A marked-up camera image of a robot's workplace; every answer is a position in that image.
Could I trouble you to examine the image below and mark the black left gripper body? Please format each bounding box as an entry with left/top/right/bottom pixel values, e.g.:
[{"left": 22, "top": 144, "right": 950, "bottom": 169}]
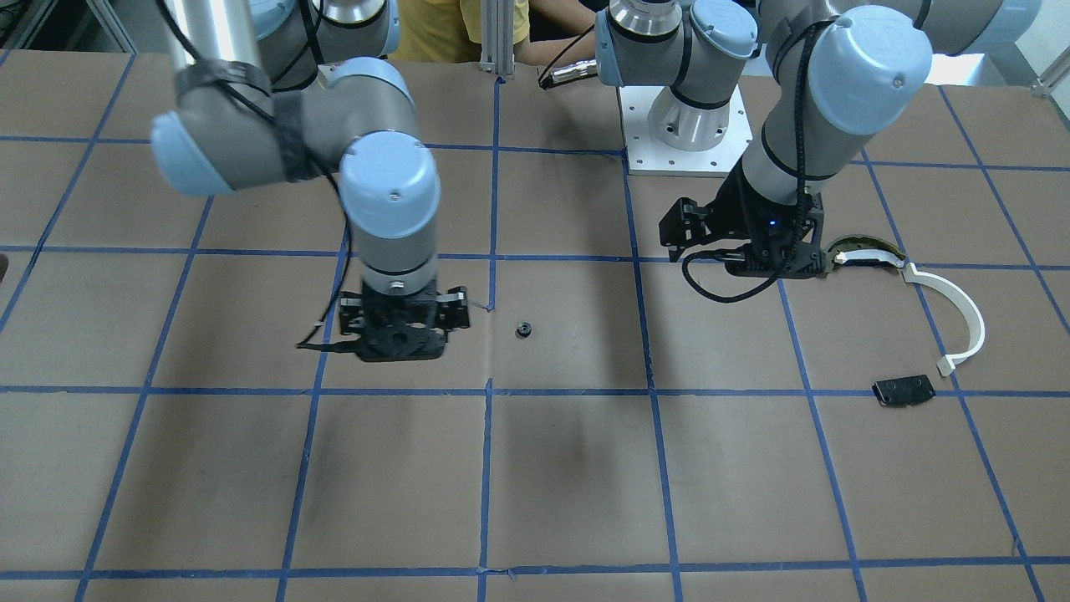
[{"left": 659, "top": 180, "right": 825, "bottom": 279}]

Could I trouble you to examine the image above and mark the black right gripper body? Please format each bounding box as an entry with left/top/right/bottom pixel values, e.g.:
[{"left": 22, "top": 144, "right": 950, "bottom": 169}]
[{"left": 338, "top": 279, "right": 471, "bottom": 362}]

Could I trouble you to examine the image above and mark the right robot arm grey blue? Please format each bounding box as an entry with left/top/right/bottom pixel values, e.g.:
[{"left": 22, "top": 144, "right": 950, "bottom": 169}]
[{"left": 150, "top": 1, "right": 470, "bottom": 362}]

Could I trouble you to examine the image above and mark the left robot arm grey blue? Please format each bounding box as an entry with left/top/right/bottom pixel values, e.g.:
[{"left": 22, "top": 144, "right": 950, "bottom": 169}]
[{"left": 594, "top": 1, "right": 1041, "bottom": 278}]

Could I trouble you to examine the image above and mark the curved brake shoe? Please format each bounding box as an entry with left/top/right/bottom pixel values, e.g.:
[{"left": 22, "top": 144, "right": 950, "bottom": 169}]
[{"left": 824, "top": 235, "right": 907, "bottom": 273}]

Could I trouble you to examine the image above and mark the black metal brake pad plate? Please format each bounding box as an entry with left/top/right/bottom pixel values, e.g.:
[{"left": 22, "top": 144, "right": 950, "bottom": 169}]
[{"left": 871, "top": 375, "right": 936, "bottom": 408}]

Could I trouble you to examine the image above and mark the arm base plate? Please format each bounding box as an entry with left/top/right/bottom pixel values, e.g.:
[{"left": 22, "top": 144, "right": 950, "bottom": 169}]
[{"left": 618, "top": 84, "right": 752, "bottom": 176}]

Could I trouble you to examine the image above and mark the white curved plastic bracket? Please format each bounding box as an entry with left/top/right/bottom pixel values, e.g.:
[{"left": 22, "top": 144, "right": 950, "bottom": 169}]
[{"left": 901, "top": 263, "right": 985, "bottom": 376}]

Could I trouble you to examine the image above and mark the aluminium frame post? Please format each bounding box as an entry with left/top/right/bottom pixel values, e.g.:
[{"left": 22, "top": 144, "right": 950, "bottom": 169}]
[{"left": 479, "top": 0, "right": 516, "bottom": 81}]

